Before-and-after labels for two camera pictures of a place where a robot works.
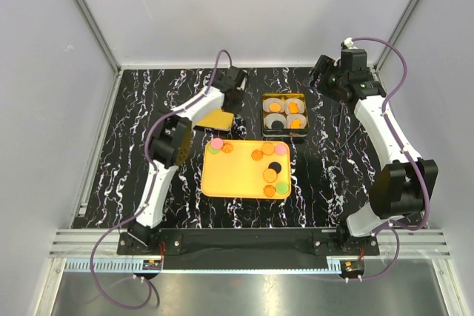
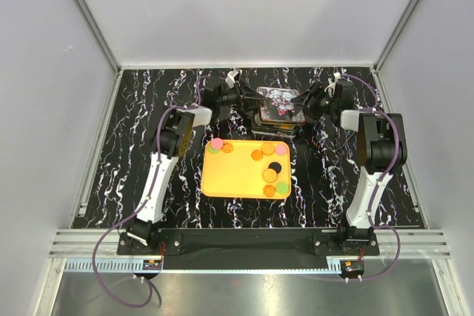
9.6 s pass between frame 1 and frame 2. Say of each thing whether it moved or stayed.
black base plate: stayed
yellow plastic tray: stayed
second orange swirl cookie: stayed
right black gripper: moved
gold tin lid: moved
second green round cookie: stayed
